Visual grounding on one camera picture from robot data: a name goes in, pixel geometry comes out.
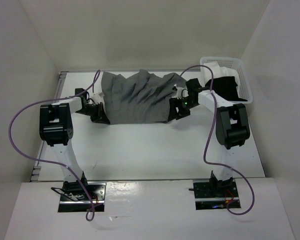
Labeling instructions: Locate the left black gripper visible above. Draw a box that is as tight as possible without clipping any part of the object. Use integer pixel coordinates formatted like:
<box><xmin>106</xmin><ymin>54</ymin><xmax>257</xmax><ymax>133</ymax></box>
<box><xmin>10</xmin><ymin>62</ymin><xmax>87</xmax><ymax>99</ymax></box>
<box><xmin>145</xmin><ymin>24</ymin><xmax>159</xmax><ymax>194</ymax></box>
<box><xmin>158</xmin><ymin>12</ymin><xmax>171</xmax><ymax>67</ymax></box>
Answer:
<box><xmin>75</xmin><ymin>102</ymin><xmax>110</xmax><ymax>125</ymax></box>

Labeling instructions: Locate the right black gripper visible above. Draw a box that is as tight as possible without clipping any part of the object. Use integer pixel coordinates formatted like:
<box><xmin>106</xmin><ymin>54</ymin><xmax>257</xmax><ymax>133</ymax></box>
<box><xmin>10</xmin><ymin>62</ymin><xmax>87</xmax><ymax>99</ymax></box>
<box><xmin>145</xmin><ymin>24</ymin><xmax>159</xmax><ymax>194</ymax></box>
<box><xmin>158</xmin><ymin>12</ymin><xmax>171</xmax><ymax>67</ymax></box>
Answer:
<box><xmin>167</xmin><ymin>96</ymin><xmax>198</xmax><ymax>121</ymax></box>

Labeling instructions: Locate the grey skirt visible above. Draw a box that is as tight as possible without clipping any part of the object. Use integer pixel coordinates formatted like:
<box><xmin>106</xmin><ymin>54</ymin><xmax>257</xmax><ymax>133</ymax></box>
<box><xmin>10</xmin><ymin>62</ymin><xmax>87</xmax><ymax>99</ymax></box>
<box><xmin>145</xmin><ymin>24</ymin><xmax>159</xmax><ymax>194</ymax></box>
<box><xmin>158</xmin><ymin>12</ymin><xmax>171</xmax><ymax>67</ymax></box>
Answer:
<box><xmin>101</xmin><ymin>69</ymin><xmax>187</xmax><ymax>125</ymax></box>

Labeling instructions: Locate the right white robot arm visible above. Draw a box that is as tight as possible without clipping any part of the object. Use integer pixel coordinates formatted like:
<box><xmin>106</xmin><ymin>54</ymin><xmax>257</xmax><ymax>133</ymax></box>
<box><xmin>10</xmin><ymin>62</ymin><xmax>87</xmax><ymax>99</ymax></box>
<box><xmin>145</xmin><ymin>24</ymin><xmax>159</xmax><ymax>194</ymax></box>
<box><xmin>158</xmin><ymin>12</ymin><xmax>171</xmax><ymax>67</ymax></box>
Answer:
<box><xmin>168</xmin><ymin>77</ymin><xmax>251</xmax><ymax>197</ymax></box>

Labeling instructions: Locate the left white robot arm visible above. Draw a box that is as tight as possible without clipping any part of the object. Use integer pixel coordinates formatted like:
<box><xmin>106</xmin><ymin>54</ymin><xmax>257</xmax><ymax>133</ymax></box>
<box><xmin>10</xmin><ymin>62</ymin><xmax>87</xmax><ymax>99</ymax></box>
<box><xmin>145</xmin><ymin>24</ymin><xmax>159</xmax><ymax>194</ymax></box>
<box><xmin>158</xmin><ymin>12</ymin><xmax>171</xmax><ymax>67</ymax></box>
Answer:
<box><xmin>39</xmin><ymin>88</ymin><xmax>110</xmax><ymax>200</ymax></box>

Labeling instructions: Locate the black folded skirt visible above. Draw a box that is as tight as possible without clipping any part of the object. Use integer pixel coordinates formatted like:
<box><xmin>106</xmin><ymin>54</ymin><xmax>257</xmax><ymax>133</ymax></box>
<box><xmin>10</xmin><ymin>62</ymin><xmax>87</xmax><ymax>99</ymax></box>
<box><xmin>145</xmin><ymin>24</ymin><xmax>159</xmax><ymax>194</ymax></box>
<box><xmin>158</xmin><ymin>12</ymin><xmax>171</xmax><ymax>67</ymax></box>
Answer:
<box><xmin>212</xmin><ymin>76</ymin><xmax>247</xmax><ymax>102</ymax></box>

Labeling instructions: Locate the white skirt in basket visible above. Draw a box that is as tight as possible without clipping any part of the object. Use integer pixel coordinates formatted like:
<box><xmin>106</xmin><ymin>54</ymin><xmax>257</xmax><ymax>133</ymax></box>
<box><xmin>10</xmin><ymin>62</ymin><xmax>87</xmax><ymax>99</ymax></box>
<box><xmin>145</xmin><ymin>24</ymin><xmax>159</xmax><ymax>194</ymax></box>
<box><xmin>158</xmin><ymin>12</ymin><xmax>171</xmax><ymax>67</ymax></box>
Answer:
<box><xmin>199</xmin><ymin>61</ymin><xmax>240</xmax><ymax>93</ymax></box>

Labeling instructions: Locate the white plastic basket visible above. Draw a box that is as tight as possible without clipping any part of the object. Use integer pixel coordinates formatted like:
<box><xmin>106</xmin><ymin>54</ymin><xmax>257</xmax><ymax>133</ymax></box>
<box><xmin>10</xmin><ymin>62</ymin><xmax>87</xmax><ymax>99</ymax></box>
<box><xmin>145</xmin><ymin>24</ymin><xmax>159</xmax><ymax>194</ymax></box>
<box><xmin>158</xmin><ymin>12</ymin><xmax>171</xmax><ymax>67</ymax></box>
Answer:
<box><xmin>200</xmin><ymin>56</ymin><xmax>253</xmax><ymax>104</ymax></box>

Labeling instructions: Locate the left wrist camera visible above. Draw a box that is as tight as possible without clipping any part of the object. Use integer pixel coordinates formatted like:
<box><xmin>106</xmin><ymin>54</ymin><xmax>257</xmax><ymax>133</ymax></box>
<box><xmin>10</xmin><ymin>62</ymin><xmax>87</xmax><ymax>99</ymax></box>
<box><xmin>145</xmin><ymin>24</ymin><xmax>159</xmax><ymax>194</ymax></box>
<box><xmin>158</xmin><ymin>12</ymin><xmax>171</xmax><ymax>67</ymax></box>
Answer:
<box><xmin>89</xmin><ymin>92</ymin><xmax>105</xmax><ymax>104</ymax></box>

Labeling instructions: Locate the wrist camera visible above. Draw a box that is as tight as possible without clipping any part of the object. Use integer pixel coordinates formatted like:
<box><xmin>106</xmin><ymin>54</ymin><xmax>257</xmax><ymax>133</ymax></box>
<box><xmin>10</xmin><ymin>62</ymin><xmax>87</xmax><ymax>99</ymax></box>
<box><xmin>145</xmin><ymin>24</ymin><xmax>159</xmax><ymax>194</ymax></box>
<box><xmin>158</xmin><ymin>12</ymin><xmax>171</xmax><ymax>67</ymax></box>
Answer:
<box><xmin>172</xmin><ymin>84</ymin><xmax>189</xmax><ymax>99</ymax></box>
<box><xmin>89</xmin><ymin>92</ymin><xmax>105</xmax><ymax>104</ymax></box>

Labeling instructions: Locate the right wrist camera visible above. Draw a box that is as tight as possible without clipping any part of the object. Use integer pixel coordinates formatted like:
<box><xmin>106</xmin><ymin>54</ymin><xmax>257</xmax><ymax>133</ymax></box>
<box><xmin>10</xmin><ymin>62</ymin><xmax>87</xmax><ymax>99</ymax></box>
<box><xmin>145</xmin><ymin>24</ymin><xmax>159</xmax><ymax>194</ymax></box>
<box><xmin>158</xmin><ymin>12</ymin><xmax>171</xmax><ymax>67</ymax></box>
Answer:
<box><xmin>172</xmin><ymin>84</ymin><xmax>189</xmax><ymax>99</ymax></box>

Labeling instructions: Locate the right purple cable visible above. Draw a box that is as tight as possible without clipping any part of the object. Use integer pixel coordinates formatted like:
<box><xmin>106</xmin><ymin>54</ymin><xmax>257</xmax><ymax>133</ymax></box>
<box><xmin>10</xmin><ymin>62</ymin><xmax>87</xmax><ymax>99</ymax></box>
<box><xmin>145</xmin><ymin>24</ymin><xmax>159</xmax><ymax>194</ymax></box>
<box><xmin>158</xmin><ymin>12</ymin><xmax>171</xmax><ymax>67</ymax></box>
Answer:
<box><xmin>178</xmin><ymin>64</ymin><xmax>257</xmax><ymax>216</ymax></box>

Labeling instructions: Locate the purple cable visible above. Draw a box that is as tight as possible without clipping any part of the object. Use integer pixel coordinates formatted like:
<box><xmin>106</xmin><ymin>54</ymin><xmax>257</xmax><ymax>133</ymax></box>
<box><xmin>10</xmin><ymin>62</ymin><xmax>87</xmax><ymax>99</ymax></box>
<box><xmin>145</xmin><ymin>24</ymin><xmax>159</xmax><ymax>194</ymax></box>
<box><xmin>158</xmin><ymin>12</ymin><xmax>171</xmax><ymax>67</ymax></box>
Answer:
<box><xmin>178</xmin><ymin>64</ymin><xmax>257</xmax><ymax>216</ymax></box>
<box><xmin>8</xmin><ymin>69</ymin><xmax>103</xmax><ymax>222</ymax></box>

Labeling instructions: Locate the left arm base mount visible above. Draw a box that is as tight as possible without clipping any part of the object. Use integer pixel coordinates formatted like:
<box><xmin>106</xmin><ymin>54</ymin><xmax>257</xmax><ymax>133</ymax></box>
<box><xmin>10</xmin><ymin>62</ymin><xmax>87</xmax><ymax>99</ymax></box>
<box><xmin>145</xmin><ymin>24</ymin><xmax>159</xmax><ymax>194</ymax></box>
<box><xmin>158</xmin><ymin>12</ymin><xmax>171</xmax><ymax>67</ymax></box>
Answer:
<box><xmin>50</xmin><ymin>181</ymin><xmax>107</xmax><ymax>213</ymax></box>

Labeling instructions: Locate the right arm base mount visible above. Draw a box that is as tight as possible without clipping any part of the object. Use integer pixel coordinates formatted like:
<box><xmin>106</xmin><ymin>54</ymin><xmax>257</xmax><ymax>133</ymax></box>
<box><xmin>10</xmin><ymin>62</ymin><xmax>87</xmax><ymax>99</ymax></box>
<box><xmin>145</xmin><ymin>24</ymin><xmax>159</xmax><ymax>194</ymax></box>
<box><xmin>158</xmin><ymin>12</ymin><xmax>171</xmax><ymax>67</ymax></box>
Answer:
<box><xmin>188</xmin><ymin>180</ymin><xmax>241</xmax><ymax>211</ymax></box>

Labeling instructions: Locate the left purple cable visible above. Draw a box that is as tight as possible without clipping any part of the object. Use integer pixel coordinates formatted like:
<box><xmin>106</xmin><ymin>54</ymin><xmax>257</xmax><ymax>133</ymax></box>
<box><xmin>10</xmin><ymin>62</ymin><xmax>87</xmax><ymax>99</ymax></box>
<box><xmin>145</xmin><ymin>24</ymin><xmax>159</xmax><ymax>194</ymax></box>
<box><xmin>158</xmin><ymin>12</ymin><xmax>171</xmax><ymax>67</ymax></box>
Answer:
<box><xmin>8</xmin><ymin>69</ymin><xmax>103</xmax><ymax>222</ymax></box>

